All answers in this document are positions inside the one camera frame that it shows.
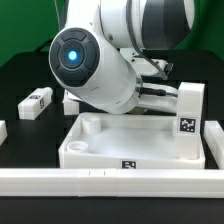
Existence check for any white desk top tray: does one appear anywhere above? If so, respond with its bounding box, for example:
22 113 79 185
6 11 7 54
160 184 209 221
58 113 205 169

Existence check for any white right side fence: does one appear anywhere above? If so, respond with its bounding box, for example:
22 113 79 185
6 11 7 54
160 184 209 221
204 121 224 170

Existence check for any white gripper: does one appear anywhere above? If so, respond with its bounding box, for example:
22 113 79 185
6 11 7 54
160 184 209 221
137 83 178 114

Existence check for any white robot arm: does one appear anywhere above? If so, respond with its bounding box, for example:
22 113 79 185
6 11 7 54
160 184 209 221
49 0 195 114

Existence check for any white block left edge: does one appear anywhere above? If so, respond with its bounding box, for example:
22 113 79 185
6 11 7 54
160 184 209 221
0 120 7 146

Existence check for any white front rail fence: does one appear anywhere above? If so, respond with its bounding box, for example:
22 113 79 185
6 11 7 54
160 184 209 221
0 168 224 198

